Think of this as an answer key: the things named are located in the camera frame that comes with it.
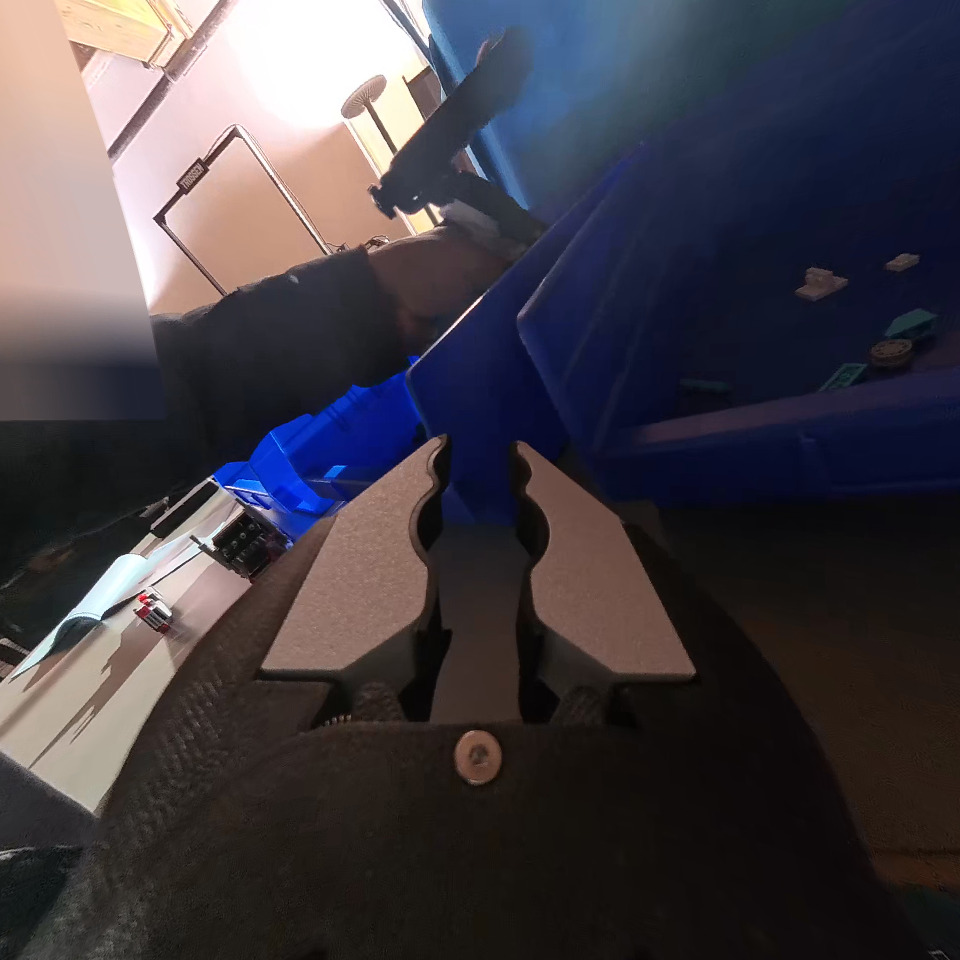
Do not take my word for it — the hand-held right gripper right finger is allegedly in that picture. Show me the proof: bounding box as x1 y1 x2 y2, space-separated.
510 439 697 699

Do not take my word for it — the blue plastic bin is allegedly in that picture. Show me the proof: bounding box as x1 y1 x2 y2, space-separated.
213 371 432 522
408 0 960 520

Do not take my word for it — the pile of pale flat bricks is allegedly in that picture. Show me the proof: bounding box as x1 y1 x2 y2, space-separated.
678 253 940 396

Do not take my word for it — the grey desk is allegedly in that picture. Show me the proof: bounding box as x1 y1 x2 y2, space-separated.
0 480 526 815

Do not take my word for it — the light blue instruction booklet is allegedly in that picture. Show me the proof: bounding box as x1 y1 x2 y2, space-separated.
6 517 226 680

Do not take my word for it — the red grey toy brick model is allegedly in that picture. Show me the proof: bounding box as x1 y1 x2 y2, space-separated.
132 588 175 633

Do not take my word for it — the black floor lamp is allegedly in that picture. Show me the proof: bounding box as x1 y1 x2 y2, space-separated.
341 75 400 156

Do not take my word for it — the grey toy brick truck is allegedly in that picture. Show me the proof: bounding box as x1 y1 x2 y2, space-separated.
189 506 291 582

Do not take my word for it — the person's left forearm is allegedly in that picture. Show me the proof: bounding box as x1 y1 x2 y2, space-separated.
150 247 421 470

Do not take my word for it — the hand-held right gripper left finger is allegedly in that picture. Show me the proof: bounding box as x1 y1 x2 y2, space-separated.
258 433 453 706

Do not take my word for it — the black metal frame stand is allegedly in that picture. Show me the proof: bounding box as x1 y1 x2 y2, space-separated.
153 123 333 297

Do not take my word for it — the person's left hand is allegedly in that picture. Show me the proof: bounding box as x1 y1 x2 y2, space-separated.
367 221 520 348

